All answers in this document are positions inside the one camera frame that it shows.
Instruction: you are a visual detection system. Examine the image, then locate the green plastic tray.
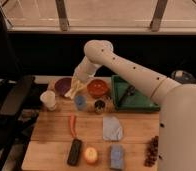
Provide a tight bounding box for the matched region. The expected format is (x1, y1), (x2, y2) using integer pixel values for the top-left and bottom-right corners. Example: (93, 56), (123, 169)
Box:
(111, 75), (160, 112)

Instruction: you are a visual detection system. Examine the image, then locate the blue plastic cup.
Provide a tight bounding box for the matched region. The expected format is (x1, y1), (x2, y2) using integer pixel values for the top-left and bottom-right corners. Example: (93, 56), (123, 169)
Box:
(74, 95), (86, 111)

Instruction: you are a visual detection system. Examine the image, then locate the dark purple bowl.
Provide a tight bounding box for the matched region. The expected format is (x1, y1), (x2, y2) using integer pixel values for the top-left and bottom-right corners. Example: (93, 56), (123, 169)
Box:
(55, 77), (71, 96)

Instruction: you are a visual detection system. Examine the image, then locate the round dish with blue lid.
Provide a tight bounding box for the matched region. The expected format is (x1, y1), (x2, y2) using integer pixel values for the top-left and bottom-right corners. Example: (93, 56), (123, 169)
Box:
(171, 70), (196, 84)

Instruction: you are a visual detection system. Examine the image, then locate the bunch of dark grapes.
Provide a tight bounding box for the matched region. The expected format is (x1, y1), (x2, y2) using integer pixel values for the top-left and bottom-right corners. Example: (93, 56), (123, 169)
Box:
(144, 136), (158, 167)

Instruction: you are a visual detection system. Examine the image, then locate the black rectangular block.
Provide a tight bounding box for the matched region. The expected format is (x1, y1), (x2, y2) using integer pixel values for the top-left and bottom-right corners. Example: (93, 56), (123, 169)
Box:
(67, 139), (82, 166)

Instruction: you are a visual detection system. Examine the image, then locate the black tool in tray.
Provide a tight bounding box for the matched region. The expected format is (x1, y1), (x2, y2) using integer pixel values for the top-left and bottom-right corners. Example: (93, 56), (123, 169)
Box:
(119, 86), (136, 105)

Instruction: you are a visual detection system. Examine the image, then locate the blue sponge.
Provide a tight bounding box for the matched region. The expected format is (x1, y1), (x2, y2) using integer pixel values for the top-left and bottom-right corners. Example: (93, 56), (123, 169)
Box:
(110, 144), (124, 170)

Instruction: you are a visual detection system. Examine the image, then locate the small dark glass jar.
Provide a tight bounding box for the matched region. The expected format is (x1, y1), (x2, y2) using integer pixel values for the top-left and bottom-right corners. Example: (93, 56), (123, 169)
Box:
(94, 100), (106, 113)

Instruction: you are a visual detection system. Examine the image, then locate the pale yellow banana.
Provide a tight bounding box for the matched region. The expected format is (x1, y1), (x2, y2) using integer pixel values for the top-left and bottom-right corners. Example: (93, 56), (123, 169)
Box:
(65, 79), (85, 99)

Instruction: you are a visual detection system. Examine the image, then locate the orange red bowl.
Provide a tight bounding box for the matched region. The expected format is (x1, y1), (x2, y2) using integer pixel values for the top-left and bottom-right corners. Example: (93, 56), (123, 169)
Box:
(87, 79), (109, 98)

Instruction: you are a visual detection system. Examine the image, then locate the orange carrot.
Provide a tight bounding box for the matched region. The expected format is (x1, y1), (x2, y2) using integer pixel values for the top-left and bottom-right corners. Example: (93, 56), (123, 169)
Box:
(69, 115), (77, 138)

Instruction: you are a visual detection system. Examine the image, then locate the black chair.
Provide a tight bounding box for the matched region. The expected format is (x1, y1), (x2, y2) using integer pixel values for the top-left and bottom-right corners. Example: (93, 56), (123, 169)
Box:
(0, 75), (37, 171)

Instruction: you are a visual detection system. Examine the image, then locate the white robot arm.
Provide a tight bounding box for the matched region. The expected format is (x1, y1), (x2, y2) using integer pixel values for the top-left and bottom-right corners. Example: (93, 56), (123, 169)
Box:
(74, 40), (196, 171)

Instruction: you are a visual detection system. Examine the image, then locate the white plastic cup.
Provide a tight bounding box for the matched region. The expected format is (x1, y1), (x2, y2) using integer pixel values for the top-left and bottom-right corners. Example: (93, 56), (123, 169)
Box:
(40, 90), (56, 111)

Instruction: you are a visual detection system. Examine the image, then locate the light blue folded cloth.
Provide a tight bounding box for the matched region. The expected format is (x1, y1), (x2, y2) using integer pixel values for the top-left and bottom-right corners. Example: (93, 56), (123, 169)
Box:
(103, 116), (123, 141)

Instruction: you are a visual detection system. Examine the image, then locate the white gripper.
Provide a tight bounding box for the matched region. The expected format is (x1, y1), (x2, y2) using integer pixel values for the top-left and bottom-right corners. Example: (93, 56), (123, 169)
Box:
(71, 57), (100, 95)

